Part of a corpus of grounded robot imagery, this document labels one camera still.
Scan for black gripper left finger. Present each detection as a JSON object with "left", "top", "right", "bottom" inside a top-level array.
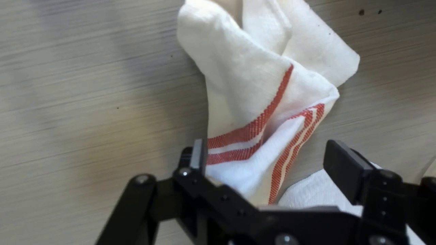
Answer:
[{"left": 94, "top": 138, "right": 264, "bottom": 245}]

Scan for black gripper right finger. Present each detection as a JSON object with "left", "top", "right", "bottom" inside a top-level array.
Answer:
[{"left": 324, "top": 139, "right": 436, "bottom": 245}]

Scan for white towel red stripes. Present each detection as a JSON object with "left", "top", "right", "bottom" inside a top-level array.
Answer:
[{"left": 175, "top": 0, "right": 423, "bottom": 245}]

